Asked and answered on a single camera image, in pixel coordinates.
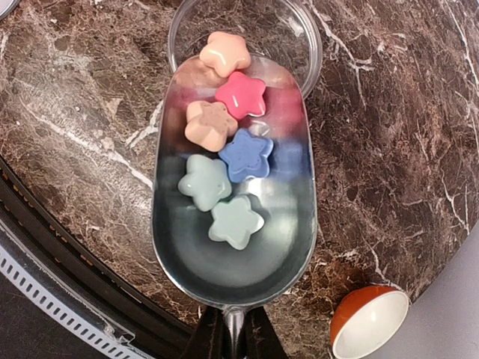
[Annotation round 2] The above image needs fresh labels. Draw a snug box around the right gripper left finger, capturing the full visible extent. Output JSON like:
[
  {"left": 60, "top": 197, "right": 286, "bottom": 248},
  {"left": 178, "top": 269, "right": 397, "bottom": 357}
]
[{"left": 183, "top": 307, "right": 224, "bottom": 359}]

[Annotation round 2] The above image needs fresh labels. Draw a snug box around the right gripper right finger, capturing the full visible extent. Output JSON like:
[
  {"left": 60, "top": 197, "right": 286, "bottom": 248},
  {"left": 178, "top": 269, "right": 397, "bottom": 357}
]
[{"left": 245, "top": 307, "right": 288, "bottom": 359}]

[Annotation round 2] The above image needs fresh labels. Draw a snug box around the metal scoop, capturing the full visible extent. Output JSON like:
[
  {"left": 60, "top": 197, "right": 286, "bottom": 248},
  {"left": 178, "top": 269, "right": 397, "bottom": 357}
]
[{"left": 152, "top": 56, "right": 317, "bottom": 358}]

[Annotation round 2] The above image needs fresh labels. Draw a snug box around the orange white bowl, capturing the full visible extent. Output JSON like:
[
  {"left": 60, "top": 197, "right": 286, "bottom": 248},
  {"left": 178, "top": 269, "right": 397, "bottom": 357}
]
[{"left": 330, "top": 286, "right": 409, "bottom": 358}]

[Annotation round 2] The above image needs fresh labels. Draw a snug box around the pale green star candy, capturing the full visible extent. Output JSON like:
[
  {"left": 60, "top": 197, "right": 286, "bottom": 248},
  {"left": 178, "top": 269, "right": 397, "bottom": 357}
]
[{"left": 208, "top": 195, "right": 265, "bottom": 251}]

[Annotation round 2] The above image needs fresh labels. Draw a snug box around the mint star candy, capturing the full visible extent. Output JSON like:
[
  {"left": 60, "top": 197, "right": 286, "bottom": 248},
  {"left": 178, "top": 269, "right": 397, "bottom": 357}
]
[{"left": 177, "top": 154, "right": 232, "bottom": 212}]

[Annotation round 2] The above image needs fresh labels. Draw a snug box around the blue star candy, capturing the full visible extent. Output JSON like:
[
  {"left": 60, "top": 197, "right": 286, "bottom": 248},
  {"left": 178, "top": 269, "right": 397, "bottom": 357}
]
[{"left": 219, "top": 129, "right": 274, "bottom": 183}]

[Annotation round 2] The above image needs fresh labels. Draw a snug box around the beige star candy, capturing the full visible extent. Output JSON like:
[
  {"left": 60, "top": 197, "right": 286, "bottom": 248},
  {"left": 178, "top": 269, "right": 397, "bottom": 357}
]
[{"left": 184, "top": 101, "right": 238, "bottom": 152}]

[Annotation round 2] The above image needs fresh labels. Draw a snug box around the pink star candy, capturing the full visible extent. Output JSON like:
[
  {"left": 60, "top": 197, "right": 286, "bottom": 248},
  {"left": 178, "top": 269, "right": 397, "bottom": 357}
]
[{"left": 215, "top": 71, "right": 266, "bottom": 121}]

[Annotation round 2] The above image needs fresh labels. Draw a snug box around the peach star candy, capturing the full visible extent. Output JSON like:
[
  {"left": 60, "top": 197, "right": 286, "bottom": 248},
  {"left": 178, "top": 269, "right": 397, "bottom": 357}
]
[{"left": 199, "top": 31, "right": 251, "bottom": 78}]

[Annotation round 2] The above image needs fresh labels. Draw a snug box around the clear plastic cup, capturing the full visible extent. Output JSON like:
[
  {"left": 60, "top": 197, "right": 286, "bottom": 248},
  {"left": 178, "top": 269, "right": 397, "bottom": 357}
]
[{"left": 167, "top": 0, "right": 323, "bottom": 99}]

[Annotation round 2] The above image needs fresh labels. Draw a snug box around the round metal lid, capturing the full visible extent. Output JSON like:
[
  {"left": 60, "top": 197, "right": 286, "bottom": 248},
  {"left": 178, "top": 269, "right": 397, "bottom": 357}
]
[{"left": 0, "top": 0, "right": 19, "bottom": 19}]

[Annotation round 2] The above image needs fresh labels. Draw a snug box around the white slotted cable duct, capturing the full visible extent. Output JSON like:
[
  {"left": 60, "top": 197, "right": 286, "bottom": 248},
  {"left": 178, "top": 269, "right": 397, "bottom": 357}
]
[{"left": 1, "top": 250, "right": 148, "bottom": 358}]

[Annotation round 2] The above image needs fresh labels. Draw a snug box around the black front rail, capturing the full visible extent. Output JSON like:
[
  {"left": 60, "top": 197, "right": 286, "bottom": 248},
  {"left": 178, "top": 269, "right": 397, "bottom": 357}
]
[{"left": 1, "top": 162, "right": 192, "bottom": 358}]

